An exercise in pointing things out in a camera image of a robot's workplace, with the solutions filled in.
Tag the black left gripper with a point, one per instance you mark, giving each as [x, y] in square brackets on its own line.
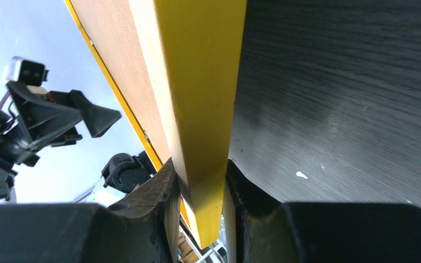
[43, 123]

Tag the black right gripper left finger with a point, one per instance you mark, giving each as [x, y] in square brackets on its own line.
[141, 227]

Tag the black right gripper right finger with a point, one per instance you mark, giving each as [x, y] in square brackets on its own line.
[261, 229]

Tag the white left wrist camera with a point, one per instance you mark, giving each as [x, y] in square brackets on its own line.
[24, 70]

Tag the yellow picture frame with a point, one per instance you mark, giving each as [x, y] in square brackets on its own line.
[173, 66]

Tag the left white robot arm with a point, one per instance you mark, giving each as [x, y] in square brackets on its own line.
[52, 150]

